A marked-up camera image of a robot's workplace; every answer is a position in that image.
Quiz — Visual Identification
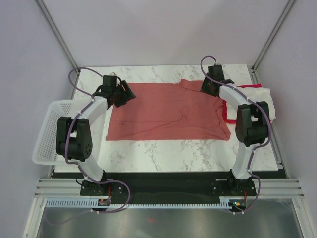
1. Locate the pink t shirt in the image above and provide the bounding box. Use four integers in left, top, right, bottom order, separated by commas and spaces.
106, 79, 231, 141

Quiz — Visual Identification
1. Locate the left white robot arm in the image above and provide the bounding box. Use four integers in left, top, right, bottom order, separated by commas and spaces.
56, 74, 136, 195

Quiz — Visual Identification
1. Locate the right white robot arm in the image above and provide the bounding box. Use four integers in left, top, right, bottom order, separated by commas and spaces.
201, 64, 271, 195

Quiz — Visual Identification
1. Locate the red folded t shirt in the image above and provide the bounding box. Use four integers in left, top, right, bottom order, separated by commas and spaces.
222, 84, 262, 124

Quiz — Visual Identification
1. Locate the white folded t shirt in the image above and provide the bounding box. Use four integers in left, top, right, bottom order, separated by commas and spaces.
226, 86, 277, 122

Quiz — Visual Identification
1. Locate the white plastic basket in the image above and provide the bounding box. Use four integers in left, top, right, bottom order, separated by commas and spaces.
32, 99, 89, 166

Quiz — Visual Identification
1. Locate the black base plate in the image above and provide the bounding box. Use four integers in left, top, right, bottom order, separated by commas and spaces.
80, 172, 257, 203

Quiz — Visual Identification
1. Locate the white cable duct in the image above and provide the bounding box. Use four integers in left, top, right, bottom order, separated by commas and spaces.
46, 196, 253, 208

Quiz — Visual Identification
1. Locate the right aluminium frame post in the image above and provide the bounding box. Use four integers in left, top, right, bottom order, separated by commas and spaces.
251, 0, 297, 74

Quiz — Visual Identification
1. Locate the aluminium frame post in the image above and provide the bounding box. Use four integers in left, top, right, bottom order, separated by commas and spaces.
34, 0, 78, 68
251, 0, 297, 74

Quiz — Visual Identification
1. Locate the left aluminium frame post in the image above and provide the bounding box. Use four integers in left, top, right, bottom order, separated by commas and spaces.
34, 0, 78, 68

